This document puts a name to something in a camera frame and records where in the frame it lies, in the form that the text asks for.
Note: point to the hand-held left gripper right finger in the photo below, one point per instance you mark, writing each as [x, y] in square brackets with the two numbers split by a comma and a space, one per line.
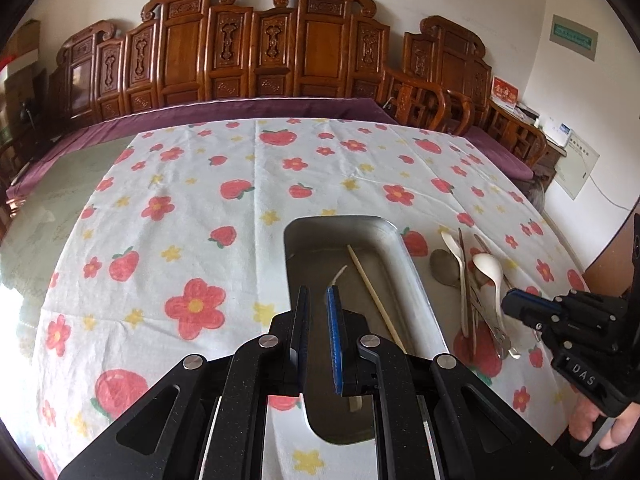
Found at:
[334, 335]

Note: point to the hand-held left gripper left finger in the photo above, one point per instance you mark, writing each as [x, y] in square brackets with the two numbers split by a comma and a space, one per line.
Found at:
[302, 320]

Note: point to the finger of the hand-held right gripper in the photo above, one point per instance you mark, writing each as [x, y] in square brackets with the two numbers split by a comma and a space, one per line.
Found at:
[535, 299]
[525, 312]

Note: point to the dark brown chopstick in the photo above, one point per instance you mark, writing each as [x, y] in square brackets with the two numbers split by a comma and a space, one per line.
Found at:
[473, 340]

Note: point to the metal tray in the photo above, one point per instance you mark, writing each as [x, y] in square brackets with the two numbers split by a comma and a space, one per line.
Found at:
[320, 250]

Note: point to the large metal spoon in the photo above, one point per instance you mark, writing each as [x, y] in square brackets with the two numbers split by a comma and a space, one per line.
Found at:
[442, 267]

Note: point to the cream plastic spoon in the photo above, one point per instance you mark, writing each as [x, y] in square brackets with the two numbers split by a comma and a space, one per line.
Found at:
[451, 246]

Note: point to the person's right hand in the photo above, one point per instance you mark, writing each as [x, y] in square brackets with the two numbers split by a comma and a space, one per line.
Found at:
[625, 427]

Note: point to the metal fork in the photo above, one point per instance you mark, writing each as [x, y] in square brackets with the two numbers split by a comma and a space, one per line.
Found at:
[509, 351]

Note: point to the light wooden chopstick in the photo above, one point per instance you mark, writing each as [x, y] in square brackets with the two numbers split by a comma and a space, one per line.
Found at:
[372, 295]

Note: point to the wooden side table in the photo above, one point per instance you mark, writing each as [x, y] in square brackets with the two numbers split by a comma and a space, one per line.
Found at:
[550, 152]

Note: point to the purple seat cushion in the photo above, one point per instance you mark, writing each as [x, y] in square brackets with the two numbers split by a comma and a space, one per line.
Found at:
[500, 155]

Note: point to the carved wooden armchair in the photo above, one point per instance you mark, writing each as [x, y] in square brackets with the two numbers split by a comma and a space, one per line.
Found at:
[520, 135]
[450, 60]

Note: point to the white box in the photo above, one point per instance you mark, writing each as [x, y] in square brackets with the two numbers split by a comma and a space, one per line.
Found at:
[557, 132]

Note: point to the flower and strawberry tablecloth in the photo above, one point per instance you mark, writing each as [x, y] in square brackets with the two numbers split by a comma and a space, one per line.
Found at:
[175, 210]

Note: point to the stack of papers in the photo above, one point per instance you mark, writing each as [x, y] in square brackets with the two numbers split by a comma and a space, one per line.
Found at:
[527, 111]

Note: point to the red card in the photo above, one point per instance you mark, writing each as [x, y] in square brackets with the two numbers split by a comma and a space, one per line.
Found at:
[505, 92]

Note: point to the purple sofa cushion cloth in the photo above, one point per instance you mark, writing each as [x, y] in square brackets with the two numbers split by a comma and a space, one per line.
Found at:
[200, 112]

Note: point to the carved wooden sofa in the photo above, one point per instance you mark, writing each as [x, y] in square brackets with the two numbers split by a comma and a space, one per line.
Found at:
[185, 50]

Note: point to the white wall chart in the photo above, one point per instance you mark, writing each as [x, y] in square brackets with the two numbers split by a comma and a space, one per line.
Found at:
[580, 165]

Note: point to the green wall sign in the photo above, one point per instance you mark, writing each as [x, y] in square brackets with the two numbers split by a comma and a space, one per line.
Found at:
[572, 37]

